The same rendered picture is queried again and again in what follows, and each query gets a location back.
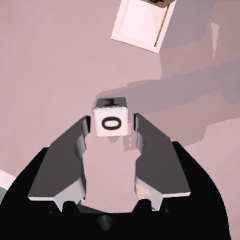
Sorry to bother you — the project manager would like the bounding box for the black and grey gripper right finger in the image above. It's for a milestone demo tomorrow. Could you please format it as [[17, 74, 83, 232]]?
[[134, 113, 231, 240]]

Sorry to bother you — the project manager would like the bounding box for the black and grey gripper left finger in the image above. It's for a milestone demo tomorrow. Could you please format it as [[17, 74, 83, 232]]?
[[0, 115, 91, 240]]

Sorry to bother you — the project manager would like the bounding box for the white number cube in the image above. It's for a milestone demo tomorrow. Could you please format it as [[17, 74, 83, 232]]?
[[141, 0, 175, 9], [94, 97, 128, 137]]

